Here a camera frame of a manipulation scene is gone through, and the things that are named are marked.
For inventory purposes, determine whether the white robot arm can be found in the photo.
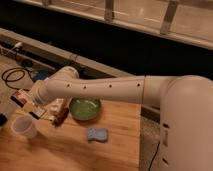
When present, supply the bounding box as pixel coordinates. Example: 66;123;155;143
31;66;213;171

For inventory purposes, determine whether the green ceramic bowl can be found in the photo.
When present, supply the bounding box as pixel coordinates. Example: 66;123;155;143
69;98;101;121

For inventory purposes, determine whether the white stapler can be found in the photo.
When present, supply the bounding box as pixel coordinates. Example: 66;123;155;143
48;98;67;115

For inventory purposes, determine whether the black object at left edge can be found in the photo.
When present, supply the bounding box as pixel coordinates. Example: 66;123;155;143
0;113;8;127

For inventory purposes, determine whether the blue object on floor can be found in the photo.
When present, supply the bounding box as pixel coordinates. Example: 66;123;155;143
33;71;49;81

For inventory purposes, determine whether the blue sponge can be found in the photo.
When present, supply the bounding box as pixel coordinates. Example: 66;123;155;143
87;128;108;142

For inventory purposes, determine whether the black coiled cable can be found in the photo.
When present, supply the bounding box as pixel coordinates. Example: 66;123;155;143
1;59;36;92

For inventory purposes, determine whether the grey metal rail beam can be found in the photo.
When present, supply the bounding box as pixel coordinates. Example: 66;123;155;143
0;28;131;77

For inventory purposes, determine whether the black cable on right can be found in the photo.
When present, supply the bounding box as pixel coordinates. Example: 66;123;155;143
147;143;162;171

